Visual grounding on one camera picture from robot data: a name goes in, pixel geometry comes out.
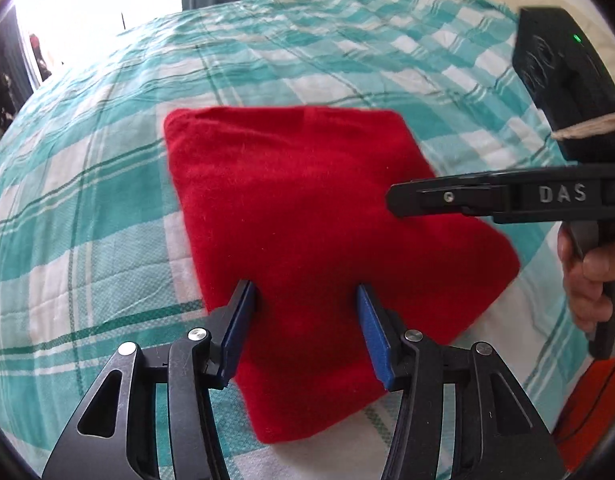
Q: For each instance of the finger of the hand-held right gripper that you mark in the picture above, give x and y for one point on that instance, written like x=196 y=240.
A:
x=437 y=197

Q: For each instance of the red sweater with white print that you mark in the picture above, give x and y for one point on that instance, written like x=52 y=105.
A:
x=297 y=200

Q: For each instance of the dark hanging coat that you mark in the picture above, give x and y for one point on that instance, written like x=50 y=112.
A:
x=0 y=95

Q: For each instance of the person's orange garment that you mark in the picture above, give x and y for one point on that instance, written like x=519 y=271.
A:
x=592 y=410

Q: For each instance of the person's right hand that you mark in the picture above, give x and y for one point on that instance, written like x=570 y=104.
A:
x=582 y=290

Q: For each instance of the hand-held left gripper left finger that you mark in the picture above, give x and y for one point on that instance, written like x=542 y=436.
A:
x=237 y=330

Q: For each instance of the teal checked blanket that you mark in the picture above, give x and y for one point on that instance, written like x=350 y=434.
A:
x=112 y=185

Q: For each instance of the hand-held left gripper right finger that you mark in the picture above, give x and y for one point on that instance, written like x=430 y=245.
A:
x=375 y=340

